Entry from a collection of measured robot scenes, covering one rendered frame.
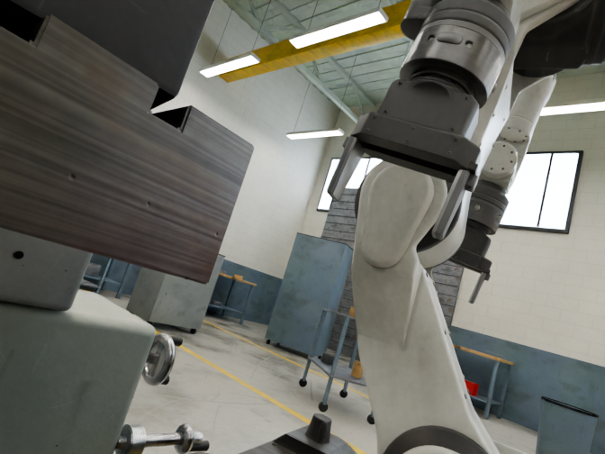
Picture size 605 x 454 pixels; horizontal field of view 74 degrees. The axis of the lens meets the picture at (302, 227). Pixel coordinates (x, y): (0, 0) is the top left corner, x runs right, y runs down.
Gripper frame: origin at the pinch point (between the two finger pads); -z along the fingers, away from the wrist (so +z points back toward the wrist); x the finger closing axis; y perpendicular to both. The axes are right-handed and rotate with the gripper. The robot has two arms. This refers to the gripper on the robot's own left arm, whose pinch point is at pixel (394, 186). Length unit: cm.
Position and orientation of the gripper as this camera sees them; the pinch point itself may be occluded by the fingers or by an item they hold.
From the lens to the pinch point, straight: 39.4
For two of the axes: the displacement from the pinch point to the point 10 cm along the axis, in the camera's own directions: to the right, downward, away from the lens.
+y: -3.5, -2.7, -9.0
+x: -8.3, -3.6, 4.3
